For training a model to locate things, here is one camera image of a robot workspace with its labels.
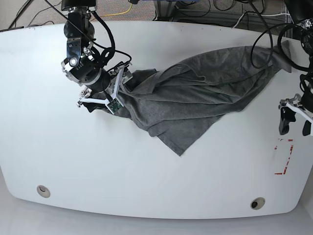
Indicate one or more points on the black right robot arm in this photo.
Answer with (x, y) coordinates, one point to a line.
(84, 63)

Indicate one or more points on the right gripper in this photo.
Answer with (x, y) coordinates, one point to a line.
(105, 87)

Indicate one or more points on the left table grommet hole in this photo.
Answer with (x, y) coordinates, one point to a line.
(43, 191)

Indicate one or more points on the aluminium frame post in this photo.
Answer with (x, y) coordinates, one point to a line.
(164, 9)

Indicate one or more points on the red tape marking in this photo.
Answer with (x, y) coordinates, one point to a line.
(281, 157)

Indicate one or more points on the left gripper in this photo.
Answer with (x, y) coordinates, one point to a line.
(288, 108)

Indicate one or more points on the grey t-shirt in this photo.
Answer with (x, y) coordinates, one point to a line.
(179, 104)

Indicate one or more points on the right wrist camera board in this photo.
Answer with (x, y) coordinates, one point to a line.
(114, 106)

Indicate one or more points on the right table grommet hole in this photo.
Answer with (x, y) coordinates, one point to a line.
(257, 203)

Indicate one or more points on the table grommet hole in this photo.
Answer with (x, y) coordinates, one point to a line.
(257, 203)
(43, 191)

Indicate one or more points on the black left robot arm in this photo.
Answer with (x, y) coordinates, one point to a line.
(301, 12)

